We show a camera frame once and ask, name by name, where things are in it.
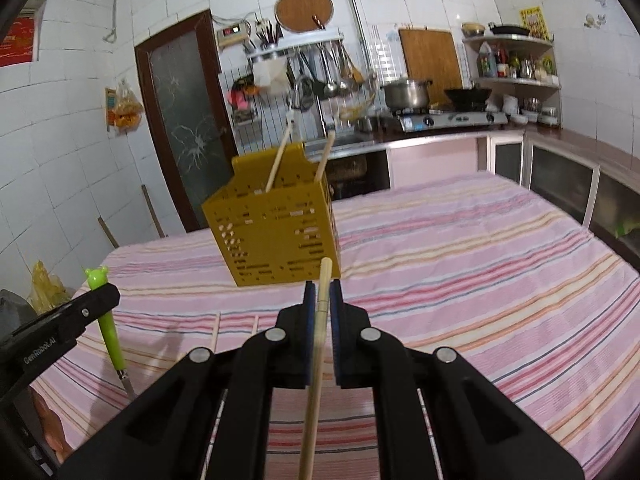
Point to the yellow perforated utensil holder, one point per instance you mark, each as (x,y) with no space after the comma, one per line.
(277,237)

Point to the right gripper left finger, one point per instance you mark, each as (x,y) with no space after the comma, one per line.
(208,416)

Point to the yellow wall sticker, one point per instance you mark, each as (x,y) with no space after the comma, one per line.
(533,19)

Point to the dark grey bag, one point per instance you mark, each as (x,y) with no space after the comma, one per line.
(15,312)

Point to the black wok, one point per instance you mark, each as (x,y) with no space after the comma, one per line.
(469,100)

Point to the gas stove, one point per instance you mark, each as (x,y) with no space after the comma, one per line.
(416,123)

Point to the wooden chopstick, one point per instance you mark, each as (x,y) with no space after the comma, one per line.
(215,332)
(311,422)
(277,160)

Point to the yellow plastic bag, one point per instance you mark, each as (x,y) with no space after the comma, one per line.
(48,291)

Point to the rectangular wooden cutting board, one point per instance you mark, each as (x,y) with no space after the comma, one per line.
(430,54)

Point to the corner wall shelf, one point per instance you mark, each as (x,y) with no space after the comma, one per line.
(520,69)

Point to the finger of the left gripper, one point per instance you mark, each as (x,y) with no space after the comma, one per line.
(31,349)

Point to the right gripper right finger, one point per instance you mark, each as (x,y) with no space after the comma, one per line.
(436,415)

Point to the green frog handle knife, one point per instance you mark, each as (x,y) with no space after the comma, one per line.
(96,278)

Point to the wooden chopstick in holder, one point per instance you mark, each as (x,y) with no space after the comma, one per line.
(277,160)

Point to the steel cooking pot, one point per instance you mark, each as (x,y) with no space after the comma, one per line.
(407,94)

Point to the hanging utensil rack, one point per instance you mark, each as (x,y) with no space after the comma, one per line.
(307,66)

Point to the dark wooden glass door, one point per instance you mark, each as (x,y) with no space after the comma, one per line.
(178,71)

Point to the red wall poster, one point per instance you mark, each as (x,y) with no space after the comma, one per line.
(17,46)

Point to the pink striped tablecloth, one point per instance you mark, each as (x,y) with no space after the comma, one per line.
(526,294)

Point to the orange snack bag hanging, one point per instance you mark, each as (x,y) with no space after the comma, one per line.
(123,110)

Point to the round wooden board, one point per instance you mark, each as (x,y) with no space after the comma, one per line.
(303,15)

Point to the steel sink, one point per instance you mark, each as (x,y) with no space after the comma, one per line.
(343,141)

